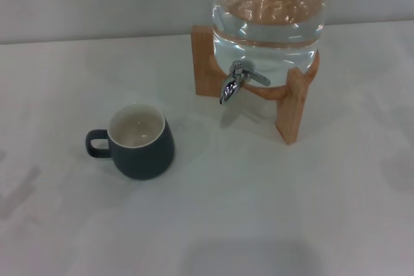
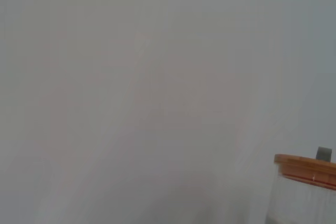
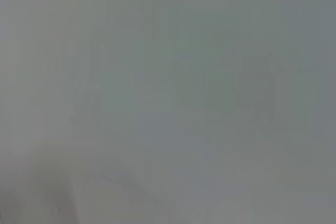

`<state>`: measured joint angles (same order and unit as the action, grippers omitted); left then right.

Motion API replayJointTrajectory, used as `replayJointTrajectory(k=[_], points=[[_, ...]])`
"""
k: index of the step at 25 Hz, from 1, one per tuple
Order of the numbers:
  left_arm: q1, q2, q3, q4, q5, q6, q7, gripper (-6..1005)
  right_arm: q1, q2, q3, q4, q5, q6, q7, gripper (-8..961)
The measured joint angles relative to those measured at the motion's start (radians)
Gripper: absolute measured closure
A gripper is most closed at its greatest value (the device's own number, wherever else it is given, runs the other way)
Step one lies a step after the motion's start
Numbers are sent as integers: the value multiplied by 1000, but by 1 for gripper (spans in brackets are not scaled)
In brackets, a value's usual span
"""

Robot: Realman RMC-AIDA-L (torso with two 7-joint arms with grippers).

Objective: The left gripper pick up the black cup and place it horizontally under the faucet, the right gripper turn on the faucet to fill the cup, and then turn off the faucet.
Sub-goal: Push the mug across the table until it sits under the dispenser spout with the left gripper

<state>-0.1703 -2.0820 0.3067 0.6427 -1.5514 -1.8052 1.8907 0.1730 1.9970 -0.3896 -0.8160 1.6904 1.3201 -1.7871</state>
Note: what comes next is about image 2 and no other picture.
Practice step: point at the bamboo lid with grey loop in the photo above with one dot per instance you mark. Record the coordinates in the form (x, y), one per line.
(302, 167)

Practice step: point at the glass water dispenser jar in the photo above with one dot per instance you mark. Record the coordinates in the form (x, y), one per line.
(296, 203)

